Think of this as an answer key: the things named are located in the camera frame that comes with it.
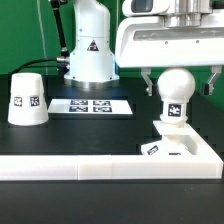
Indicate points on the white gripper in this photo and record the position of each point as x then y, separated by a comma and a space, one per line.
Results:
170, 33

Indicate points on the white lamp bulb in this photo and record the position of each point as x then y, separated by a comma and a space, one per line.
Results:
175, 86

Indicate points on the white L-shaped fence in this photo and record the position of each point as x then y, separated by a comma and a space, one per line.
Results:
204, 164

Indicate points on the white lamp shade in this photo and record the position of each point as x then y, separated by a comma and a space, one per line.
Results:
27, 106

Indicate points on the white marker sheet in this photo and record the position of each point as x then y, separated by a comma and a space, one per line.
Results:
89, 106

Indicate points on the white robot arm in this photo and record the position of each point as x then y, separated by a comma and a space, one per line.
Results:
92, 63

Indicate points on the white lamp base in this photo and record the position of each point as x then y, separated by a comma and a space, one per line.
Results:
174, 140

